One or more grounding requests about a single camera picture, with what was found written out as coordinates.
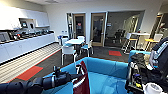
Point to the pale clothes hanger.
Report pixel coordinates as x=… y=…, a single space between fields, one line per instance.
x=78 y=68

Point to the white plastic chair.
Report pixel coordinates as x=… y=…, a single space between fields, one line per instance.
x=68 y=51
x=81 y=38

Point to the large blue sofa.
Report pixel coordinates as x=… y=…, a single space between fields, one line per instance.
x=103 y=75

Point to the white chair blue seat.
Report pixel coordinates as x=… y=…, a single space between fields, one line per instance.
x=87 y=46

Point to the white square table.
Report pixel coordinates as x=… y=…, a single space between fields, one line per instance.
x=74 y=41

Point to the wooden glass door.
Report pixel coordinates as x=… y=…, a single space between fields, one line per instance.
x=79 y=28
x=98 y=29

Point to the white kitchen counter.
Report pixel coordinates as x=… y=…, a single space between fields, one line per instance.
x=26 y=45

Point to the small blue sofa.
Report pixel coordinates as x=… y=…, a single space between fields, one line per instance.
x=133 y=55

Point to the white bar stool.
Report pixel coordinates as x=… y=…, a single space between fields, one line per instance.
x=128 y=40

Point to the black bag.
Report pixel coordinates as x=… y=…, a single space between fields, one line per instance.
x=138 y=60

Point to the dark coffee machine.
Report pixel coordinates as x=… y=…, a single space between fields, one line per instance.
x=24 y=24

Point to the white upper kitchen cabinets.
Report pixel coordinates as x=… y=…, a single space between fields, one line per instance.
x=25 y=18

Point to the white high table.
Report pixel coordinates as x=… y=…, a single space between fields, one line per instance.
x=140 y=34

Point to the grey microwave oven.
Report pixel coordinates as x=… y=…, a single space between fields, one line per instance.
x=4 y=36

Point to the yellow bar stool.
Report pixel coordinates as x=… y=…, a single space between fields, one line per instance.
x=152 y=40

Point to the person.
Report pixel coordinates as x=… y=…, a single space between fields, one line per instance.
x=160 y=53

